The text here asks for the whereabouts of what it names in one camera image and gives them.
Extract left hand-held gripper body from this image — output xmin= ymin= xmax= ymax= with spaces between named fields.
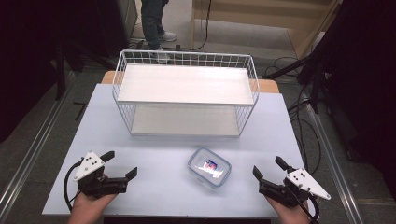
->
xmin=73 ymin=150 xmax=129 ymax=199

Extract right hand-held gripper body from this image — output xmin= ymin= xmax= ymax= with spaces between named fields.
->
xmin=259 ymin=168 xmax=332 ymax=208

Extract clear plastic lidded container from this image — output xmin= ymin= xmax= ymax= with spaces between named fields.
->
xmin=187 ymin=147 xmax=233 ymax=190

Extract white wire two-tier shelf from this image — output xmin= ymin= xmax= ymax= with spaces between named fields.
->
xmin=112 ymin=49 xmax=261 ymax=138

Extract person's right hand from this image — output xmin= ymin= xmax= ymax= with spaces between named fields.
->
xmin=264 ymin=195 xmax=311 ymax=224

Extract person's left hand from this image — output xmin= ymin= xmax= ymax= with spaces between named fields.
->
xmin=67 ymin=191 xmax=119 ymax=224

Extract black tripod stand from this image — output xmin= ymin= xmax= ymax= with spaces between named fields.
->
xmin=262 ymin=46 xmax=331 ymax=115

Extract wooden staircase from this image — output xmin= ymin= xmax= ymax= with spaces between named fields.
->
xmin=190 ymin=0 xmax=344 ymax=60

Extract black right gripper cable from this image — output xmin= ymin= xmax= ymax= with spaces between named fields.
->
xmin=290 ymin=189 xmax=321 ymax=224

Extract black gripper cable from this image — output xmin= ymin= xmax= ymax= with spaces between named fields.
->
xmin=290 ymin=189 xmax=321 ymax=224
xmin=63 ymin=160 xmax=84 ymax=213

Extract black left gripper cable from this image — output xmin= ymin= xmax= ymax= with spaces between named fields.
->
xmin=63 ymin=160 xmax=84 ymax=213

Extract black floor cables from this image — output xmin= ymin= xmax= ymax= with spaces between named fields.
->
xmin=262 ymin=55 xmax=323 ymax=176

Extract metal floor rail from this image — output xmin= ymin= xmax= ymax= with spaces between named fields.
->
xmin=306 ymin=102 xmax=365 ymax=224
xmin=0 ymin=71 xmax=76 ymax=216

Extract black hanging cable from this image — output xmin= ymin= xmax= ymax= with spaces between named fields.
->
xmin=162 ymin=0 xmax=213 ymax=52

